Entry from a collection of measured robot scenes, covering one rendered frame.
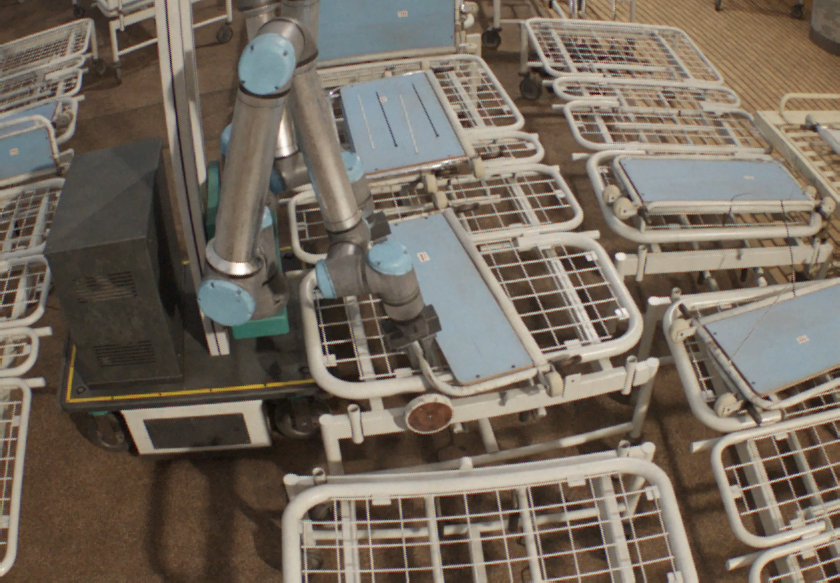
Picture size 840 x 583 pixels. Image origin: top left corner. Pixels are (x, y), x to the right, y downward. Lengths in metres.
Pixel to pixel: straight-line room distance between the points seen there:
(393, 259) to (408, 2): 1.97
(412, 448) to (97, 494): 1.08
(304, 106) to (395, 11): 1.87
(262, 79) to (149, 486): 1.44
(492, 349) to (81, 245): 1.12
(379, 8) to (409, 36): 0.20
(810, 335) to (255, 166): 1.53
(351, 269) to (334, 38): 1.92
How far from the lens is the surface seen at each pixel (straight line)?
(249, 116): 1.77
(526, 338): 2.22
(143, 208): 2.30
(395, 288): 1.97
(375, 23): 3.74
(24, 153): 3.42
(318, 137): 1.94
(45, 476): 2.84
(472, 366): 2.15
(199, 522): 2.54
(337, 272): 1.98
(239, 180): 1.85
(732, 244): 3.65
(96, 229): 2.27
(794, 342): 2.32
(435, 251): 2.51
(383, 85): 3.39
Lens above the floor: 2.00
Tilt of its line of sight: 36 degrees down
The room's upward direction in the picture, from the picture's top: 1 degrees counter-clockwise
